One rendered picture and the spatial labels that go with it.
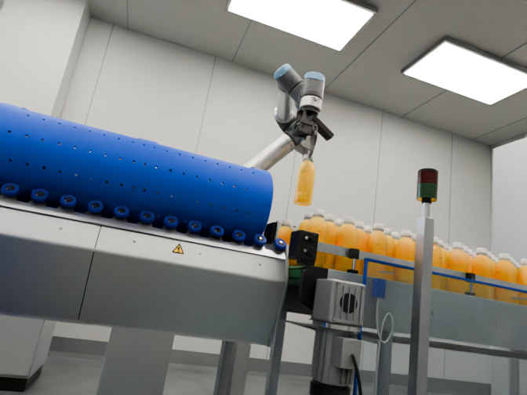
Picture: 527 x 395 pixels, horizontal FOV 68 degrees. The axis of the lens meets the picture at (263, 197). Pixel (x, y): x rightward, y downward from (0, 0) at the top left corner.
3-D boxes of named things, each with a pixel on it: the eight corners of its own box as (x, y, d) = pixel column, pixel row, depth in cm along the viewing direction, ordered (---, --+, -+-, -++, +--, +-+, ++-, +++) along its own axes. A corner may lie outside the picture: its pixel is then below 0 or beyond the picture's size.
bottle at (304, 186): (296, 205, 157) (302, 162, 162) (313, 206, 154) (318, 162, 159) (291, 201, 151) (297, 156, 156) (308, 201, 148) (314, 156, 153)
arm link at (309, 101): (315, 108, 169) (326, 99, 160) (314, 118, 167) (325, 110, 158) (296, 102, 166) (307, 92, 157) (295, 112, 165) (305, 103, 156)
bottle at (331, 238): (335, 271, 135) (339, 219, 139) (314, 268, 135) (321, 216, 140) (331, 273, 142) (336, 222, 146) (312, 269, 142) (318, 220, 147)
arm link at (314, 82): (322, 83, 172) (328, 71, 162) (318, 109, 169) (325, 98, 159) (301, 79, 171) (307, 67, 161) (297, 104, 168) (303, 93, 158)
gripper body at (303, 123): (291, 137, 161) (295, 110, 164) (310, 143, 164) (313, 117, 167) (299, 131, 154) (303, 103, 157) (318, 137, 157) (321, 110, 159)
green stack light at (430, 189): (411, 199, 128) (412, 185, 129) (427, 203, 130) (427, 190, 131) (425, 196, 122) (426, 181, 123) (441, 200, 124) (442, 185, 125)
